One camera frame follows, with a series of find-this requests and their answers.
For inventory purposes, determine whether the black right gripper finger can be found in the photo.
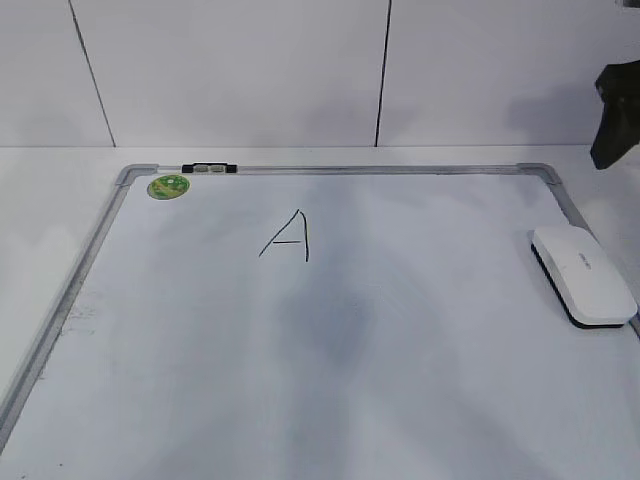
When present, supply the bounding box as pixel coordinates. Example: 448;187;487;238
590;63;639;169

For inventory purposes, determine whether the white whiteboard eraser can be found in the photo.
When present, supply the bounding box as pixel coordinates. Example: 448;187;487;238
531;225;638;329

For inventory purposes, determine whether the black whiteboard hanger clip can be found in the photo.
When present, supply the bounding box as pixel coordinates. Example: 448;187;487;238
181;162;238;174

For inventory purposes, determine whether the green round magnet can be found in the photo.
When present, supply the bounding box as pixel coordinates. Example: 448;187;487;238
147;175;190;200

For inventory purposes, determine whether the white whiteboard with grey frame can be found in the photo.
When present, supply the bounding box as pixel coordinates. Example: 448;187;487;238
1;164;639;479

